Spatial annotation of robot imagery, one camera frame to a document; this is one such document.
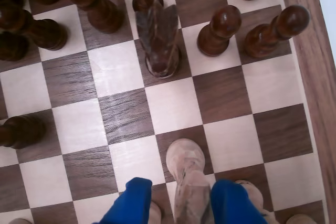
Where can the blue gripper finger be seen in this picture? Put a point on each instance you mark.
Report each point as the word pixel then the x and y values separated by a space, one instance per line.
pixel 231 203
pixel 131 203

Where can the moved white pawn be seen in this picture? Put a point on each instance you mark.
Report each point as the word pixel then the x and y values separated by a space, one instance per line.
pixel 189 187

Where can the light wooden pawn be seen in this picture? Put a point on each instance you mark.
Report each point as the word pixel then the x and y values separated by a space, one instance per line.
pixel 299 219
pixel 155 212
pixel 254 195

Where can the wooden chessboard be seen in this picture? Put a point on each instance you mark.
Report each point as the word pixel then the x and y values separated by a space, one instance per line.
pixel 173 108

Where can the light wooden queen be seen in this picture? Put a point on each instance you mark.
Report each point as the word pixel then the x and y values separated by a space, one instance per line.
pixel 21 222

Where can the dark wooden knight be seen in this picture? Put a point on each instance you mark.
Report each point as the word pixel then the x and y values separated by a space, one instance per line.
pixel 160 51

